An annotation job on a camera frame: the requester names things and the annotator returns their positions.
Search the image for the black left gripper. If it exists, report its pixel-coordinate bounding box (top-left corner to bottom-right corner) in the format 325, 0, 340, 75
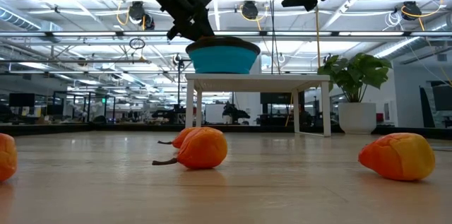
141, 0, 217, 41

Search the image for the blue bowl with grey rim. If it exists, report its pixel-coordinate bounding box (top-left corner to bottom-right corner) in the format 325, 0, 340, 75
185, 36, 261, 76

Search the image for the black light stand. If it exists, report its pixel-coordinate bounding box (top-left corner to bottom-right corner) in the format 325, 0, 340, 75
172, 53, 186, 126

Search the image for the white perforated metal shelf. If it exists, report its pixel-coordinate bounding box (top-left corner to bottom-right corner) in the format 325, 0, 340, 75
184, 73, 332, 138

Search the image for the white board panel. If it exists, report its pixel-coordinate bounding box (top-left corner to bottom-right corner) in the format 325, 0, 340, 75
204, 103, 232, 125

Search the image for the green plant in white pot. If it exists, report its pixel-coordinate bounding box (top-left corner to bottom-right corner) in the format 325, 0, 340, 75
316, 52, 393, 136

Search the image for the black flat screen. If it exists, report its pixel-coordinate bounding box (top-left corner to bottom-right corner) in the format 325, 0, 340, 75
260, 92, 305, 105

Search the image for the small black monitor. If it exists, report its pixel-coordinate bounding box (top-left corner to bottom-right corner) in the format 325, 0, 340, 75
8, 93, 36, 108

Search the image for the black ceiling cable reel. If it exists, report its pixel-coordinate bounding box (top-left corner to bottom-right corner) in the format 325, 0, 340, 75
384, 0, 446, 33
116, 0, 156, 31
239, 0, 269, 31

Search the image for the black hanging cable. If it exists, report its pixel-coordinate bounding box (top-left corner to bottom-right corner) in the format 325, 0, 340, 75
267, 0, 280, 76

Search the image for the dark wall screen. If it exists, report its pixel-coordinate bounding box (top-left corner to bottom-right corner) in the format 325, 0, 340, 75
419, 81, 452, 129

